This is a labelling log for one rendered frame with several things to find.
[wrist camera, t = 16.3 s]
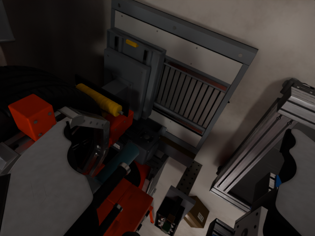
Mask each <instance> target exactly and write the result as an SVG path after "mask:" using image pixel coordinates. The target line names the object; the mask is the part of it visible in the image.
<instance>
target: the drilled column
mask: <svg viewBox="0 0 315 236"><path fill-rule="evenodd" d="M201 167H202V165H201V164H200V163H198V162H196V161H195V160H193V162H192V164H191V165H190V167H189V168H188V167H187V168H186V170H185V171H184V173H183V175H182V177H181V179H180V181H179V182H178V184H177V186H176V188H177V189H178V190H180V191H181V192H183V193H184V194H186V195H189V193H190V191H191V189H192V187H193V185H194V182H195V180H196V178H197V176H198V174H199V172H200V170H201Z"/></svg>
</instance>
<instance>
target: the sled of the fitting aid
mask: <svg viewBox="0 0 315 236"><path fill-rule="evenodd" d="M108 47H110V48H112V49H114V50H116V51H118V52H120V53H122V54H124V55H126V56H128V57H130V58H132V59H134V60H136V61H138V62H140V63H143V64H145V65H147V66H149V67H150V68H151V69H150V75H149V80H148V85H147V90H146V95H145V100H144V104H143V109H142V116H141V118H143V119H145V120H146V119H147V118H148V117H149V116H150V115H151V112H152V108H153V104H154V100H155V96H156V92H157V88H158V83H159V79H160V75H161V71H162V67H163V63H164V59H165V54H166V50H165V49H163V48H161V47H158V46H156V45H154V44H152V43H149V42H147V41H145V40H143V39H141V38H138V37H136V36H134V35H132V34H129V33H127V32H125V31H123V30H120V29H118V28H116V27H114V28H111V29H107V33H106V48H108Z"/></svg>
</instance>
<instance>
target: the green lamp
mask: <svg viewBox="0 0 315 236"><path fill-rule="evenodd" d="M170 228H171V225H170V224H169V223H167V222H164V224H163V226H162V228H161V231H163V232H164V233H165V234H167V233H168V232H169V230H170Z"/></svg>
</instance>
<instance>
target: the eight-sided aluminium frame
mask: <svg viewBox="0 0 315 236"><path fill-rule="evenodd" d="M54 115H55V119H56V123H58V122H60V121H69V125H70V129H71V128H73V127H74V126H84V127H92V128H93V130H94V150H93V152H92V154H91V155H90V157H89V159H88V161H87V162H86V164H85V166H84V168H83V171H84V172H85V173H87V174H88V172H89V170H90V169H91V167H92V165H93V163H94V161H95V160H96V158H97V156H98V159H97V160H96V162H95V164H94V166H93V167H92V169H91V171H90V173H89V175H90V176H91V177H92V178H94V176H95V175H96V173H97V171H98V169H99V168H100V166H101V164H102V162H103V161H104V159H105V157H107V154H108V152H109V148H108V147H109V132H110V121H108V120H107V119H105V118H103V117H102V116H100V115H98V114H93V113H89V112H86V111H82V110H78V109H74V108H72V107H67V106H65V107H63V108H61V109H57V111H56V112H54ZM35 142H36V141H34V140H33V139H32V138H30V137H29V136H28V135H26V134H25V133H23V132H20V133H19V134H17V135H15V136H14V137H12V138H10V139H8V140H7V141H5V142H1V143H0V176H3V175H6V174H8V172H9V171H10V170H11V168H12V167H13V165H14V164H15V162H16V161H17V160H18V159H19V158H20V156H21V155H22V154H23V153H24V152H25V151H26V150H27V149H28V148H29V147H30V146H31V145H32V144H34V143H35Z"/></svg>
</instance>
